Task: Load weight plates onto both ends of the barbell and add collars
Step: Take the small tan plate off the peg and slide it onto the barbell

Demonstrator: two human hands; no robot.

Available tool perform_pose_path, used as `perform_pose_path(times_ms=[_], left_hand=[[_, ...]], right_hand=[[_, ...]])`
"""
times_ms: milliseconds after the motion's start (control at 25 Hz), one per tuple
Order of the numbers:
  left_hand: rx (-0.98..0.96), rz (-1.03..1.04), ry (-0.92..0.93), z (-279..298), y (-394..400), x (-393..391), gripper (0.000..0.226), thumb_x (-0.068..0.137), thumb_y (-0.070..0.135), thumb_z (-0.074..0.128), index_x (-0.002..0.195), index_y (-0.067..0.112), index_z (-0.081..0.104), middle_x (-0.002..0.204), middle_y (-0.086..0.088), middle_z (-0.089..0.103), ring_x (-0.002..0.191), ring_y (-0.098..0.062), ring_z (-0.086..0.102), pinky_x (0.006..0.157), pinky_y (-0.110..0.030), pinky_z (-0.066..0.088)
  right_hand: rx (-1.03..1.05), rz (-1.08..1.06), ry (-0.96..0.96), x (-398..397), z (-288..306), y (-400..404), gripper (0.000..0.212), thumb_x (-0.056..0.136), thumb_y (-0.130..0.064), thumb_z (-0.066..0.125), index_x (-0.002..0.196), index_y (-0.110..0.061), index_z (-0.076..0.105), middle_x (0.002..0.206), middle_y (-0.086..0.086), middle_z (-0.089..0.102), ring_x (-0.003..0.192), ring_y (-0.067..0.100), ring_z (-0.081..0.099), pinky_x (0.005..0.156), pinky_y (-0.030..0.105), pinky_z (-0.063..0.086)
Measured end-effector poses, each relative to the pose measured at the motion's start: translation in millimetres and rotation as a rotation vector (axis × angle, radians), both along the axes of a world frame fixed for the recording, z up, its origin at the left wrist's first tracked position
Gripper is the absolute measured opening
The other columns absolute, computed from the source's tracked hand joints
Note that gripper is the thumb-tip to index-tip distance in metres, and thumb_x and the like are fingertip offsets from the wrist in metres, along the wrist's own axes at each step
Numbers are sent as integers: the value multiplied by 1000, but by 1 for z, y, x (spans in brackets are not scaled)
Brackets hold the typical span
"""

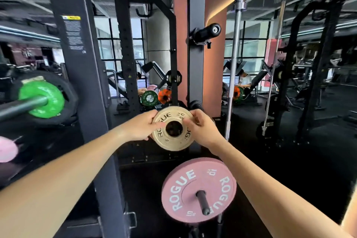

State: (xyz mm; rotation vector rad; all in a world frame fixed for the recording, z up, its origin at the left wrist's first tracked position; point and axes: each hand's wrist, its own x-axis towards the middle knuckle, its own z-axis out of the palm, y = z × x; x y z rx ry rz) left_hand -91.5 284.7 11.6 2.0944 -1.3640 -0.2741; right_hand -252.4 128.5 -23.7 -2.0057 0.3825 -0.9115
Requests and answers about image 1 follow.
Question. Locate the warning label sticker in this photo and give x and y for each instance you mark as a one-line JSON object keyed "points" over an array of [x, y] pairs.
{"points": [[73, 34]]}

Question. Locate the black framed window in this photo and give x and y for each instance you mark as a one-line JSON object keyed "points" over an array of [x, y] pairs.
{"points": [[107, 48]]}

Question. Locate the black power rack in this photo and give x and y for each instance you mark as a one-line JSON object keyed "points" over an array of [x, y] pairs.
{"points": [[125, 51]]}

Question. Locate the ceiling light strip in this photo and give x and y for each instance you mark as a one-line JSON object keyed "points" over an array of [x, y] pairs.
{"points": [[28, 32]]}

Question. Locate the person's right hand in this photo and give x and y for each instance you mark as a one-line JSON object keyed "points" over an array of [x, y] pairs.
{"points": [[205, 131]]}

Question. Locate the black weight plate gold print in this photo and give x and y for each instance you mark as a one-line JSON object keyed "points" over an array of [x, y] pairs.
{"points": [[71, 98]]}

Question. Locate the wall mirror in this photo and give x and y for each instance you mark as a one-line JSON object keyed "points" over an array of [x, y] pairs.
{"points": [[320, 106]]}

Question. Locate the orange fan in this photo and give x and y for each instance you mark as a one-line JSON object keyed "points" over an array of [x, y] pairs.
{"points": [[164, 96]]}

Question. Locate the thick chrome barbell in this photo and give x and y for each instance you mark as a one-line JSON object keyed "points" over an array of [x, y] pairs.
{"points": [[19, 108]]}

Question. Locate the green Rogue change plate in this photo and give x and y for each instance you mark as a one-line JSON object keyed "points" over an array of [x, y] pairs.
{"points": [[50, 92]]}

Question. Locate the cream Rogue change plate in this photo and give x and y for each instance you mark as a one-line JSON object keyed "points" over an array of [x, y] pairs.
{"points": [[167, 144]]}

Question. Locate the black leg press machine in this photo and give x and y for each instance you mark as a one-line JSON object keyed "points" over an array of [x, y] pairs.
{"points": [[153, 67]]}

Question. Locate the person's right forearm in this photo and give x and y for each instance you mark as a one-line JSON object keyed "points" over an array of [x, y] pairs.
{"points": [[273, 190]]}

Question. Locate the pink Rogue bumper plate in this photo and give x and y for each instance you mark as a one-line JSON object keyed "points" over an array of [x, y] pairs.
{"points": [[189, 190]]}

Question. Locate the person's left forearm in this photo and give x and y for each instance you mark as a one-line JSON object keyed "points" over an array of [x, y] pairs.
{"points": [[61, 184]]}

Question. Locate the thin black storage peg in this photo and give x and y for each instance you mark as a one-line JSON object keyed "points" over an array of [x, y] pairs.
{"points": [[203, 203]]}

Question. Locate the person's left hand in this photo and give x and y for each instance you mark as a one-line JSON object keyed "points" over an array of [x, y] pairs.
{"points": [[139, 126]]}

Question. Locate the dark green weight plate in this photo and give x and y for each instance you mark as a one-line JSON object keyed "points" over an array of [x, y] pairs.
{"points": [[145, 102]]}

